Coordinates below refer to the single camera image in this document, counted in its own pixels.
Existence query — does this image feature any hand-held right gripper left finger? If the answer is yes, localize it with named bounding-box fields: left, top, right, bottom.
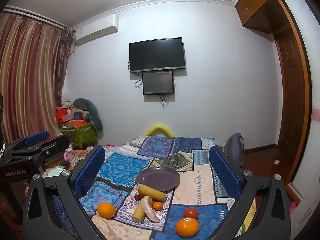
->
left=22, top=144, right=118, bottom=240

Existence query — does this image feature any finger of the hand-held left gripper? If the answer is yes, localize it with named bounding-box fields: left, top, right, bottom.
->
left=6, top=130, right=50, bottom=153
left=30, top=134, right=71, bottom=173

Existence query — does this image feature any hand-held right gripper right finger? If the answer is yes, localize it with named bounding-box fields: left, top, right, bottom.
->
left=209, top=145, right=292, bottom=240

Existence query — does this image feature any large plain orange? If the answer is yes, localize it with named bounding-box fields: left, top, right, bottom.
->
left=97, top=202, right=117, bottom=219

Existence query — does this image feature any red tomato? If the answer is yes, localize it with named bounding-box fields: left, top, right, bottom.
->
left=183, top=208, right=199, bottom=220

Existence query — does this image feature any purple plate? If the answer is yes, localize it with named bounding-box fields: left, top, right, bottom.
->
left=136, top=166, right=181, bottom=192

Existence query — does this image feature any large orange with sticker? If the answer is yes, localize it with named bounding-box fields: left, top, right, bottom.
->
left=175, top=217, right=200, bottom=238

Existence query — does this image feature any peeled pomelo segment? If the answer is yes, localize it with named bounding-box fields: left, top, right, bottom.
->
left=141, top=196, right=160, bottom=223

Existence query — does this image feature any pink plush toy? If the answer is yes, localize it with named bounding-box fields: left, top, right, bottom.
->
left=64, top=144, right=78, bottom=163

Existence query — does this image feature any blue patchwork blanket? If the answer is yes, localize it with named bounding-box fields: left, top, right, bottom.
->
left=50, top=136, right=250, bottom=240

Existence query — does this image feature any purple backpack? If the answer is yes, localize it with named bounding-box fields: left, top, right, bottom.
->
left=223, top=133, right=244, bottom=167

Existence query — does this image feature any red gift box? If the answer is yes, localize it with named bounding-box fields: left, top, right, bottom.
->
left=55, top=106, right=73, bottom=125

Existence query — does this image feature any white bowl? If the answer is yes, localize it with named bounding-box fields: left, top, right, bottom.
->
left=47, top=168, right=64, bottom=178

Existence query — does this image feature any peach yellow blanket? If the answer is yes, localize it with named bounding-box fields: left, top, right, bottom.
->
left=241, top=200, right=257, bottom=234

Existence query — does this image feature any striped brown curtain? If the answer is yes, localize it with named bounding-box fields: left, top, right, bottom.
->
left=0, top=12, right=75, bottom=143

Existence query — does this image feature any yellow foam noodle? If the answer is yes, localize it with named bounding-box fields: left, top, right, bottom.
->
left=146, top=124, right=175, bottom=138

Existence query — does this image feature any brown wooden door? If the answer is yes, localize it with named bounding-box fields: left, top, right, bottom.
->
left=273, top=29, right=307, bottom=180

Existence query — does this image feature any white sliding wardrobe door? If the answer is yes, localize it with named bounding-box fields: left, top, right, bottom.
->
left=279, top=0, right=320, bottom=230

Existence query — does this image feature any white air conditioner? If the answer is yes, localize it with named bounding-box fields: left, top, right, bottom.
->
left=74, top=14, right=119, bottom=47

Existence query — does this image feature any wooden overhead cabinet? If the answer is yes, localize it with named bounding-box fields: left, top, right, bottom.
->
left=235, top=0, right=290, bottom=34

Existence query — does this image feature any small black wall monitor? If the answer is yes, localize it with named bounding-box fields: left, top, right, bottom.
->
left=142, top=70, right=174, bottom=95

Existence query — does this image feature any white curtain rail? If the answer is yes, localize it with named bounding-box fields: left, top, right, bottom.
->
left=2, top=6, right=73, bottom=30

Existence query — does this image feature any black wall television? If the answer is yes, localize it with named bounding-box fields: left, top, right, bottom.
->
left=129, top=37, right=186, bottom=73

